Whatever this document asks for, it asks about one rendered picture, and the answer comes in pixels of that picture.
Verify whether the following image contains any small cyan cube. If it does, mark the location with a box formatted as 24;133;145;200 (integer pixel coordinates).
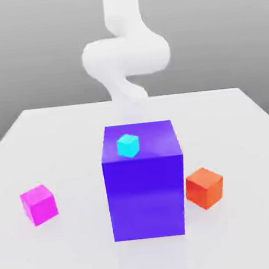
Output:
115;132;142;160

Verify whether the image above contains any small orange cube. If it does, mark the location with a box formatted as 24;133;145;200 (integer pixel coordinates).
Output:
183;165;227;213

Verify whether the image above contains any small magenta cube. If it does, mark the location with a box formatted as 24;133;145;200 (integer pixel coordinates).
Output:
18;182;60;228

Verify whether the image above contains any large purple box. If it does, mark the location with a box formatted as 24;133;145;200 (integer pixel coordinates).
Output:
98;118;192;243

